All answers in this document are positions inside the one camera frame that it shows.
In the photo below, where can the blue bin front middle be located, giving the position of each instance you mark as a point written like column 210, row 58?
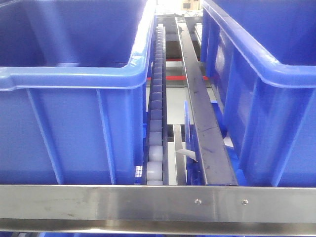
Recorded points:
column 261, row 58

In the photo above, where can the blue bin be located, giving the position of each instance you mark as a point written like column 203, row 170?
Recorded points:
column 194, row 171
column 73, row 89
column 261, row 58

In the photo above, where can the blue bin front left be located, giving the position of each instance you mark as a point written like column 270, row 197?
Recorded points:
column 73, row 89

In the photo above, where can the white roller conveyor track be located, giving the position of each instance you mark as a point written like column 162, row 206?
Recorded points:
column 155, row 165

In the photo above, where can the steel rack right wheeled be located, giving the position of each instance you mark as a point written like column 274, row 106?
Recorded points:
column 175, row 210

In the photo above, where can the steel guide rail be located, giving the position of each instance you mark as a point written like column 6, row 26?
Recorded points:
column 212, row 156

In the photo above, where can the blue lower bin right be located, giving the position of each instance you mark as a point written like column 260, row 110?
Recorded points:
column 194, row 171

